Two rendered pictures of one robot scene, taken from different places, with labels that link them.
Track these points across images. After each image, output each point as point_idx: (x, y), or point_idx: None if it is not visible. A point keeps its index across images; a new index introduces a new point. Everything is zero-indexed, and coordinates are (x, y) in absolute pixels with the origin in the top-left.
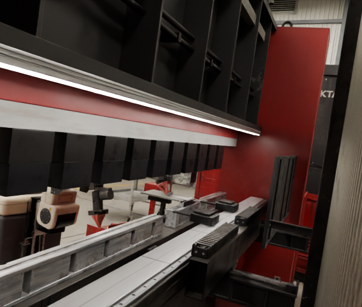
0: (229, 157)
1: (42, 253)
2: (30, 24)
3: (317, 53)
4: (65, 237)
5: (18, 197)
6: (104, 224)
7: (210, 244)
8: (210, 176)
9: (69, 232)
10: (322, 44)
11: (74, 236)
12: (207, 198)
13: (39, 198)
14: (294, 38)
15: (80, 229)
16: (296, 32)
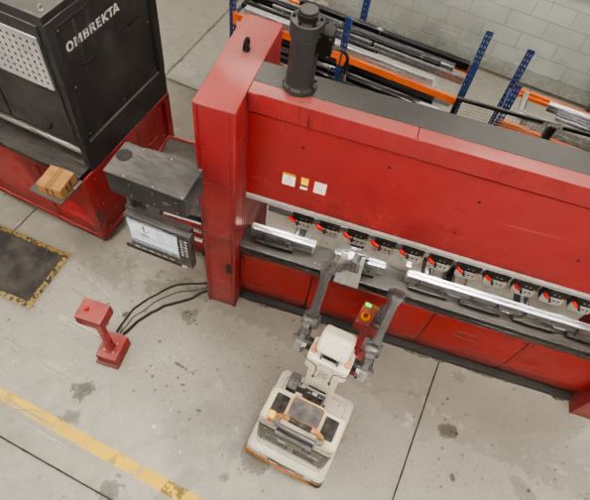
0: (247, 200)
1: (514, 306)
2: None
3: (278, 55)
4: (71, 478)
5: (331, 414)
6: None
7: None
8: (240, 229)
9: (39, 483)
10: (280, 44)
11: (58, 467)
12: (308, 241)
13: (318, 398)
14: (270, 59)
15: (17, 472)
16: (271, 52)
